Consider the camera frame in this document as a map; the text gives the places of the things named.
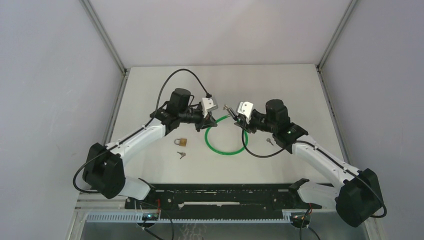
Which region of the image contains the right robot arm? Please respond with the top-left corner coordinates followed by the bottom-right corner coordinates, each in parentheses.
top-left (224, 99), bottom-right (388, 227)

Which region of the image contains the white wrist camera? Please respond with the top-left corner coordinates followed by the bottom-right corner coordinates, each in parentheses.
top-left (236, 101), bottom-right (254, 124)
top-left (200, 97), bottom-right (219, 119)

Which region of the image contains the left aluminium frame post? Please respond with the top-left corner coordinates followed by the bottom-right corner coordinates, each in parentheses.
top-left (79, 0), bottom-right (128, 77)

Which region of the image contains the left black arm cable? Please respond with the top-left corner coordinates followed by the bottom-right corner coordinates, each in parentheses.
top-left (72, 68), bottom-right (213, 194)

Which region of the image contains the small silver key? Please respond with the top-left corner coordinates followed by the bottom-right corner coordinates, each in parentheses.
top-left (177, 151), bottom-right (187, 159)

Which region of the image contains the right aluminium frame post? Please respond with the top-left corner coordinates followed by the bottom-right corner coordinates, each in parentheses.
top-left (316, 0), bottom-right (360, 72)

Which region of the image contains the aluminium frame post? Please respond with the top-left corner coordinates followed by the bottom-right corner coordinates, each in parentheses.
top-left (79, 0), bottom-right (128, 77)
top-left (316, 0), bottom-right (360, 72)

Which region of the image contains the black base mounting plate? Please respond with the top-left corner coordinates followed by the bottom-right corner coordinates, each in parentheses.
top-left (124, 183), bottom-right (322, 220)

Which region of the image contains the white slotted cable duct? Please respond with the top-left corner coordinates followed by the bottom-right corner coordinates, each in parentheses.
top-left (85, 211), bottom-right (304, 224)

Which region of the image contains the green cable lock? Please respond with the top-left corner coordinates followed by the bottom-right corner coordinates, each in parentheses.
top-left (204, 104), bottom-right (249, 156)

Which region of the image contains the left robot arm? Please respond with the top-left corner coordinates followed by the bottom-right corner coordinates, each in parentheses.
top-left (77, 88), bottom-right (218, 209)

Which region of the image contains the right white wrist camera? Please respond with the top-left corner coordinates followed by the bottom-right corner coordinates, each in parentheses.
top-left (236, 101), bottom-right (254, 124)

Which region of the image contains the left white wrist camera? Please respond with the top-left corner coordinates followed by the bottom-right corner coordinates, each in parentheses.
top-left (200, 97), bottom-right (219, 119)

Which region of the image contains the brass padlock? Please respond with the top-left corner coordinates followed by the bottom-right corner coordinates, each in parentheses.
top-left (174, 138), bottom-right (188, 147)

